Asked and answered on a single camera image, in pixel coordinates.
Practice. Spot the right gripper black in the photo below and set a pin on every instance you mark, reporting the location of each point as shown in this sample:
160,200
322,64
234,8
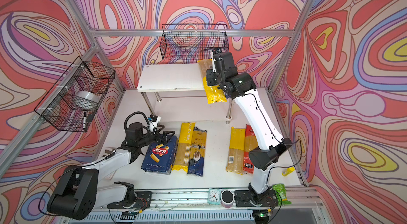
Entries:
210,81

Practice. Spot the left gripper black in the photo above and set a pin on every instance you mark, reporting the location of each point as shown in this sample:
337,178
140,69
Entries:
163,140

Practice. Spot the clear yellow-top spaghetti bag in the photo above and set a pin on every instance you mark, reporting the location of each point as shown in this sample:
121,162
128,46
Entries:
236,151

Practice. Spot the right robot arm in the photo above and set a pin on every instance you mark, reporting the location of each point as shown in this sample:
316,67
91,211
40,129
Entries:
271,145

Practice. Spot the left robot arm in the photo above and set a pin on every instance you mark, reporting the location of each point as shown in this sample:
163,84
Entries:
77,190

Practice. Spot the white two-tier shelf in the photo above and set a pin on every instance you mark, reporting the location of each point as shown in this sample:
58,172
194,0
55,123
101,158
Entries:
176,93

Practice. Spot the blue Barilla rigatoni box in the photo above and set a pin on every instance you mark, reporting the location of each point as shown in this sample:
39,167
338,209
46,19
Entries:
160,157

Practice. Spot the yellow Pastatime spaghetti bag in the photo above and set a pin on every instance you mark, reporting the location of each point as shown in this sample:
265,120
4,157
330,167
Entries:
181,162

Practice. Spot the dark blue spaghetti bag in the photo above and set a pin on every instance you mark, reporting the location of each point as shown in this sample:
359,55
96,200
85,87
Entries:
197,152

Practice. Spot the red noodle bag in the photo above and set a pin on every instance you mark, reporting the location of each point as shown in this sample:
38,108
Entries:
249,144

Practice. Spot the teal alarm clock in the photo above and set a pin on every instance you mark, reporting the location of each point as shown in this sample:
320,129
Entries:
214,196

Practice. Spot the pink round speaker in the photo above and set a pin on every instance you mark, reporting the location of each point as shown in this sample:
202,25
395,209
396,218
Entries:
227,198

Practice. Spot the silver tape roll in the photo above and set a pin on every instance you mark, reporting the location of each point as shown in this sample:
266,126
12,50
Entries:
85,101

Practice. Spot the yellow small object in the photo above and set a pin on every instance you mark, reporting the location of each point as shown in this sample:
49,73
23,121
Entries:
288,171

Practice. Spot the green crumpled bag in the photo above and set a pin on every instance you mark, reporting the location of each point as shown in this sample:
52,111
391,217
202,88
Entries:
280,191

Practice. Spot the black wire basket back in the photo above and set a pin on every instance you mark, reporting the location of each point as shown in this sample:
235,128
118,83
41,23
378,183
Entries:
191,42

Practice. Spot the black wire basket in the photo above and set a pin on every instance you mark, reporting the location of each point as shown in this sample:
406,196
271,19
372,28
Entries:
191,42
84,86

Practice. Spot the black wire basket left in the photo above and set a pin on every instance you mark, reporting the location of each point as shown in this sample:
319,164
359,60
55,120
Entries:
84,86

